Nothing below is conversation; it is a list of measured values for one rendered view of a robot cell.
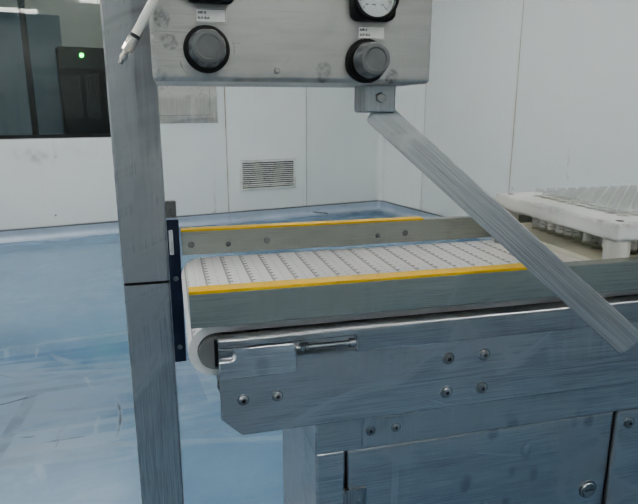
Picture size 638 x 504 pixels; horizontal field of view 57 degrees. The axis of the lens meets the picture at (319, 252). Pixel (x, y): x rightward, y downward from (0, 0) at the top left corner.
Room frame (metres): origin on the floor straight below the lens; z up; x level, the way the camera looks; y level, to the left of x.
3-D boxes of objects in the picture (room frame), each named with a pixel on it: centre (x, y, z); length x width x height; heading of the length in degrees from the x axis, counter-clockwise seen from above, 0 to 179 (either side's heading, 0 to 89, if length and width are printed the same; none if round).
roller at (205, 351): (0.62, 0.13, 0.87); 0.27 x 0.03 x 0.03; 14
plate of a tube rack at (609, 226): (0.76, -0.41, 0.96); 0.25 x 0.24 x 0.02; 15
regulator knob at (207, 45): (0.44, 0.08, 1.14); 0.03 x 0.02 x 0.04; 104
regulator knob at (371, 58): (0.47, -0.04, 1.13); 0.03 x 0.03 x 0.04; 14
